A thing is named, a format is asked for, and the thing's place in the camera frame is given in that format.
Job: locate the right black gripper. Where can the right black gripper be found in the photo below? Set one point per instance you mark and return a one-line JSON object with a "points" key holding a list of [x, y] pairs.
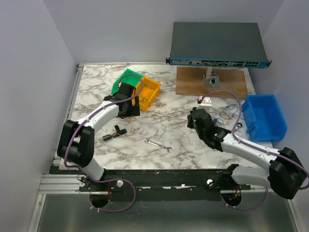
{"points": [[189, 123]]}

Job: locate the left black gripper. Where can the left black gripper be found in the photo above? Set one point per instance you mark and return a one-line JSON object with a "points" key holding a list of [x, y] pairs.
{"points": [[133, 110]]}

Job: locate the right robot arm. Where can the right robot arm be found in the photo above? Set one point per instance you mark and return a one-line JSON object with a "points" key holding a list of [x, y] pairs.
{"points": [[280, 170]]}

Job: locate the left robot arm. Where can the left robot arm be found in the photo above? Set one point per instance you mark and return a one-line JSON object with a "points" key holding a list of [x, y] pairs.
{"points": [[77, 140]]}

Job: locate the orange plastic bin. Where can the orange plastic bin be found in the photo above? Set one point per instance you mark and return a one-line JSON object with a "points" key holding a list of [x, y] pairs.
{"points": [[150, 90]]}

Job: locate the green plastic bin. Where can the green plastic bin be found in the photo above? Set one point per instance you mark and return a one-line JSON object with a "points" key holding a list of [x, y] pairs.
{"points": [[128, 77]]}

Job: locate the wooden board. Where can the wooden board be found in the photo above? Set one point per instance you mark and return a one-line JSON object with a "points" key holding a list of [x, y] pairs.
{"points": [[190, 81]]}

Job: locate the small open-end wrench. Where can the small open-end wrench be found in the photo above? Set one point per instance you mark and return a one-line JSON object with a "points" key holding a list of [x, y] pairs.
{"points": [[166, 148]]}

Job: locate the silver ratchet wrench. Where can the silver ratchet wrench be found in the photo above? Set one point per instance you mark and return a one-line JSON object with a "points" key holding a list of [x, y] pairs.
{"points": [[239, 125]]}

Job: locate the blue plastic bin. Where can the blue plastic bin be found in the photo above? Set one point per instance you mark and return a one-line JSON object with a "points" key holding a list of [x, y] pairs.
{"points": [[263, 118]]}

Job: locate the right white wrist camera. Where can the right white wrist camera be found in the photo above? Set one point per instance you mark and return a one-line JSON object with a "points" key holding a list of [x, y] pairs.
{"points": [[204, 103]]}

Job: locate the black T-handle tool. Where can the black T-handle tool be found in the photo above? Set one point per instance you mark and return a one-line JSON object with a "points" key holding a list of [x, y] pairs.
{"points": [[118, 132]]}

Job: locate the grey metal stand bracket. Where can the grey metal stand bracket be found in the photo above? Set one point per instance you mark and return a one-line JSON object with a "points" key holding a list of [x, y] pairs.
{"points": [[211, 79]]}

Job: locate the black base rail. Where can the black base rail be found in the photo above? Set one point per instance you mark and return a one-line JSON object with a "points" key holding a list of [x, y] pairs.
{"points": [[130, 186]]}

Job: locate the grey network switch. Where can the grey network switch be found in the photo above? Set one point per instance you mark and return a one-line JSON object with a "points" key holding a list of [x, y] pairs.
{"points": [[217, 44]]}

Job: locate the aluminium frame rail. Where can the aluminium frame rail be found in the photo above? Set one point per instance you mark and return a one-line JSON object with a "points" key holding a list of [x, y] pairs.
{"points": [[54, 165]]}

